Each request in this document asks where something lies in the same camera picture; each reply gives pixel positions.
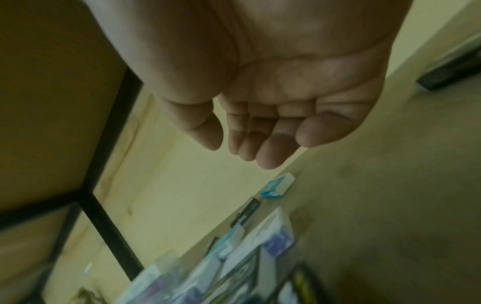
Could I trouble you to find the person's right hand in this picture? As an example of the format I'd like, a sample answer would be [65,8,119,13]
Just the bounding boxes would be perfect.
[81,0,416,170]

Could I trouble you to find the small blue white box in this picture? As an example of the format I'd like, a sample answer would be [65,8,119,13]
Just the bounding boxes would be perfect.
[260,173,296,199]

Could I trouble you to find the small black packet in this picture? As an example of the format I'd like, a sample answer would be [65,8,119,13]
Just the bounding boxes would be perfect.
[230,197,261,228]

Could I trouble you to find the black flat device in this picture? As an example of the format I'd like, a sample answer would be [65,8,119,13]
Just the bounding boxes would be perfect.
[416,44,481,92]

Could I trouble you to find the white purple box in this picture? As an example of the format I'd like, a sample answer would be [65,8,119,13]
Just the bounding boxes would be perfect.
[240,207,296,294]

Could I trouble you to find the light blue white box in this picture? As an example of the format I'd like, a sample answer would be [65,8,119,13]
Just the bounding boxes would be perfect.
[210,224,246,262]

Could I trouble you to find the black framed box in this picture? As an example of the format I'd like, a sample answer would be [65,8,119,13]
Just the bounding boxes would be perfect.
[268,262,333,304]

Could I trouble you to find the pile of assorted boxes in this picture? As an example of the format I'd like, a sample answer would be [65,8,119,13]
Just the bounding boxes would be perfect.
[119,249,271,304]

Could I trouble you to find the wooden shelf with black frame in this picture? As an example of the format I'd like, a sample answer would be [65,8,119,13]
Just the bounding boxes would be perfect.
[0,0,145,304]

